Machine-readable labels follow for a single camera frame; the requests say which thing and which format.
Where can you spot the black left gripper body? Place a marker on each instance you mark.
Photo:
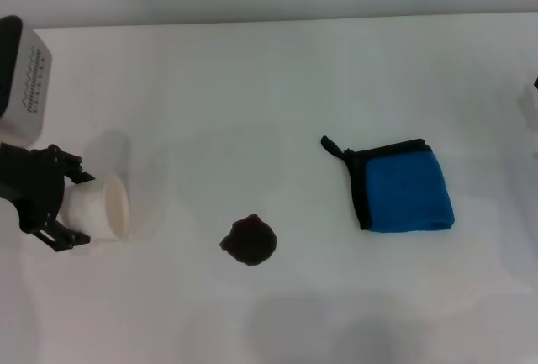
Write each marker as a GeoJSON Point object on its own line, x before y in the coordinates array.
{"type": "Point", "coordinates": [29, 183]}

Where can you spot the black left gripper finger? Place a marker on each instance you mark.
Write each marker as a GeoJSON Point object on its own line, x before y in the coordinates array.
{"type": "Point", "coordinates": [69, 162]}
{"type": "Point", "coordinates": [63, 240]}

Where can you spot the white paper cup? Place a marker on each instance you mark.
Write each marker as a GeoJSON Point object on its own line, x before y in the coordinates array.
{"type": "Point", "coordinates": [101, 208]}

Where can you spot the blue rag with black trim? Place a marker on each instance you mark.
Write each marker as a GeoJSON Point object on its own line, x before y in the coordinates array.
{"type": "Point", "coordinates": [403, 187]}

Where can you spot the black water stain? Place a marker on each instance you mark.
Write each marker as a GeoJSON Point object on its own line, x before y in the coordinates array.
{"type": "Point", "coordinates": [250, 240]}

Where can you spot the left wrist camera housing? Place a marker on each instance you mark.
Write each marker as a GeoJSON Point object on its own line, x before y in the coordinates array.
{"type": "Point", "coordinates": [27, 86]}

